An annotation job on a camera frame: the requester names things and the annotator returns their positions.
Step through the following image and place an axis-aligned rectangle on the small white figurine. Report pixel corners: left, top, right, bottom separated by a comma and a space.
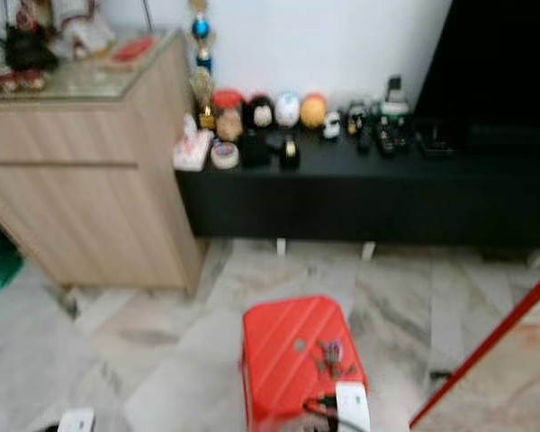
322, 110, 343, 141

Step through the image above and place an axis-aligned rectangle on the black remote control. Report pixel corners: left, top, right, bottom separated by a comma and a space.
373, 121, 411, 159

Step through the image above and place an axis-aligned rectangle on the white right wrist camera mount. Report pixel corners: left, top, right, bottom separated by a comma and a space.
334, 382, 372, 432

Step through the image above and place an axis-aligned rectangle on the white black desk stand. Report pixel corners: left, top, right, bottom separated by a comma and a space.
380, 75, 411, 117

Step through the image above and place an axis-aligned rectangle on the light wooden cabinet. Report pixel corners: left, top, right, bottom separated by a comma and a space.
0, 31, 206, 294

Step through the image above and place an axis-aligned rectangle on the green plastic bin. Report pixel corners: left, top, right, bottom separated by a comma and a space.
0, 220, 26, 293

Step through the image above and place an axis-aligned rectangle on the orange ball ornament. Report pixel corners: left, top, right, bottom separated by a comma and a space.
300, 93, 329, 130

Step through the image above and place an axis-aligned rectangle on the marble pattern board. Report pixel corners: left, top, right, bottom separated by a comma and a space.
409, 261, 540, 432

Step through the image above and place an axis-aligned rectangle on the black television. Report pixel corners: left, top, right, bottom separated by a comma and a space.
414, 0, 540, 129

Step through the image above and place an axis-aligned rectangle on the black low console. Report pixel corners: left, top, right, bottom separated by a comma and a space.
178, 126, 540, 253

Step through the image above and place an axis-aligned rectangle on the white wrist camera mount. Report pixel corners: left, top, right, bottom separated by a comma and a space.
58, 408, 96, 432
334, 382, 372, 432

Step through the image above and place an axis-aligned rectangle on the black bottle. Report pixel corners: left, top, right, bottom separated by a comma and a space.
278, 135, 302, 172

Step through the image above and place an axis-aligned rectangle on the red plastic stool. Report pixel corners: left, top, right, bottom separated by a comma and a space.
239, 295, 370, 432

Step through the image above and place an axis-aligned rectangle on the flat red box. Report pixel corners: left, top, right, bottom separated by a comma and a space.
112, 36, 157, 65

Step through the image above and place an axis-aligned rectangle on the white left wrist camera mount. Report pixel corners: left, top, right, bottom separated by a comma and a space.
58, 408, 96, 432

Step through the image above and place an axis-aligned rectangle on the dark potted ornament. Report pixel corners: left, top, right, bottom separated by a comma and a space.
4, 4, 60, 73

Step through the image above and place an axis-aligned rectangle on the pink white box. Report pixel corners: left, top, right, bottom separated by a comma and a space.
173, 115, 213, 173

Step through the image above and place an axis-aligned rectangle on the black haired doll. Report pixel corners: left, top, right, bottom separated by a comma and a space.
243, 94, 276, 133

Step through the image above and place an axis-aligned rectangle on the round tin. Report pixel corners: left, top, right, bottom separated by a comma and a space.
211, 142, 241, 171

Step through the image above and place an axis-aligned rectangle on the white egg ornament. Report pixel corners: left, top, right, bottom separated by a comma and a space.
274, 91, 302, 129

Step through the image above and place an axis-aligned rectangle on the gold trophy with blue ball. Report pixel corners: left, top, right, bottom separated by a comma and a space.
187, 0, 217, 132

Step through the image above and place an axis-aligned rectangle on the bunch of keys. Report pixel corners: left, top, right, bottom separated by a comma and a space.
315, 338, 348, 380

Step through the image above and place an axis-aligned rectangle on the small dark toy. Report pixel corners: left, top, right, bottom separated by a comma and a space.
345, 101, 371, 136

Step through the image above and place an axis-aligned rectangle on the large white figurine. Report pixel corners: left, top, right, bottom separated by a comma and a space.
54, 0, 118, 62

